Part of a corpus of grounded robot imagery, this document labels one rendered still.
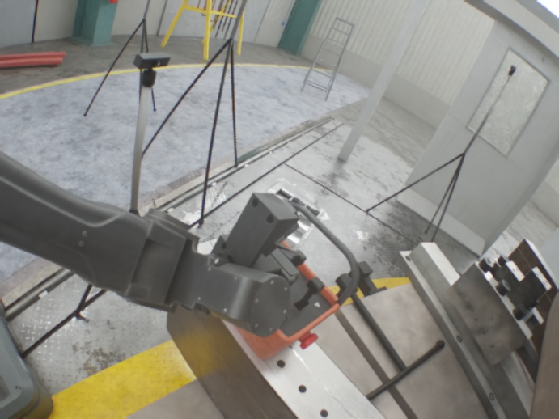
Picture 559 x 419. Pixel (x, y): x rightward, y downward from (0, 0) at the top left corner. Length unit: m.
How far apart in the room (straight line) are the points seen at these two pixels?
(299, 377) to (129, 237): 0.40
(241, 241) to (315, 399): 0.33
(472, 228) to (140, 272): 3.48
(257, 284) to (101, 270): 0.12
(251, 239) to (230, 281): 0.08
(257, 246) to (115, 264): 0.14
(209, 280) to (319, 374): 0.36
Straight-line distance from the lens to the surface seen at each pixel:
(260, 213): 0.28
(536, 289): 1.42
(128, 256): 0.23
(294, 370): 0.54
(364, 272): 1.40
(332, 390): 0.56
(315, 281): 0.42
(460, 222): 3.51
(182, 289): 0.27
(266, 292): 0.24
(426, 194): 3.33
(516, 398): 1.56
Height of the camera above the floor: 1.15
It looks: 34 degrees down
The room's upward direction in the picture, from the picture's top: 25 degrees clockwise
